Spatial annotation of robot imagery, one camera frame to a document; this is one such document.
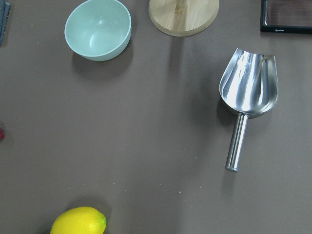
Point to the black framed tray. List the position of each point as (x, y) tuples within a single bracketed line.
[(286, 16)]

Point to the yellow lemon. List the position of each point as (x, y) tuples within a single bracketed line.
[(80, 220)]

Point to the stainless steel ice scoop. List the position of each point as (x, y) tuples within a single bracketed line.
[(249, 88)]

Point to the wooden glass rack stand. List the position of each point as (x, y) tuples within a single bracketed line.
[(182, 18)]

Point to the red strawberry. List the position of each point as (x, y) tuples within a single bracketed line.
[(2, 135)]

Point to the grey folded cloth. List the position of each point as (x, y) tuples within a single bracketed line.
[(4, 13)]

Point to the mint green bowl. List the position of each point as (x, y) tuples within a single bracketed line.
[(98, 30)]

